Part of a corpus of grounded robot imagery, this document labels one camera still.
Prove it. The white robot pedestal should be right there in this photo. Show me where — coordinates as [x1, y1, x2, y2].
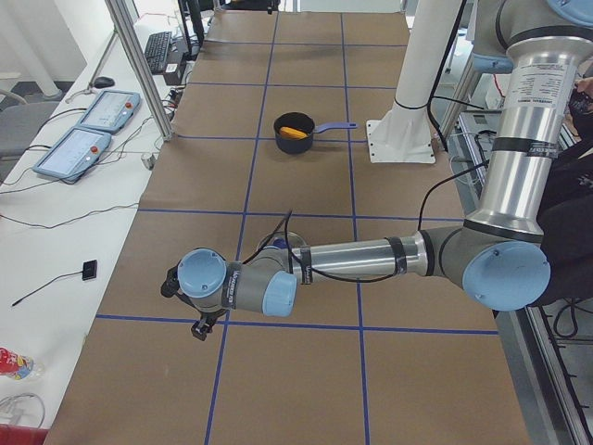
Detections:
[366, 0, 464, 164]

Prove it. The plastic drink bottle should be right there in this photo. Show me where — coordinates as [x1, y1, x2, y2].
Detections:
[0, 347, 44, 381]

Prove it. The small black device on table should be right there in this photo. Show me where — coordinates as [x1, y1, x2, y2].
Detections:
[82, 260, 98, 281]

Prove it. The teach pendant tablet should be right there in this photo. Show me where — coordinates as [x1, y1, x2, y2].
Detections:
[77, 90, 141, 134]
[32, 126, 112, 184]

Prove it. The black keyboard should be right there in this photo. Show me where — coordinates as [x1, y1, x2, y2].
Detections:
[144, 32, 171, 74]

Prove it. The black computer mouse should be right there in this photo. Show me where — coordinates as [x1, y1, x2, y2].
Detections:
[93, 76, 115, 89]

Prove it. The glass pot lid blue knob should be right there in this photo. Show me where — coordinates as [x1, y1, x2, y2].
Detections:
[256, 231, 307, 251]

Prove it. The lower teach pendant tablet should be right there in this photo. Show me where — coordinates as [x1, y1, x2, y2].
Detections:
[32, 126, 112, 184]

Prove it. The aluminium frame post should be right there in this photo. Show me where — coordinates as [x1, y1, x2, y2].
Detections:
[105, 0, 172, 142]

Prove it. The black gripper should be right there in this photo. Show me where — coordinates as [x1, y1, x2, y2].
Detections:
[190, 311, 221, 341]

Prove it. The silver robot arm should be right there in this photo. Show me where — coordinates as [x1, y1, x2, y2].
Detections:
[161, 1, 592, 339]

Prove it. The yellow toy corn cob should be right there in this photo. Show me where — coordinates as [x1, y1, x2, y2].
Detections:
[279, 126, 308, 140]

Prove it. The dark blue saucepan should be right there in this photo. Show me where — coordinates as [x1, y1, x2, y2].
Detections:
[272, 111, 358, 155]

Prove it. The upper teach pendant tablet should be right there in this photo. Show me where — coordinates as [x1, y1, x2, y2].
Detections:
[77, 90, 141, 134]

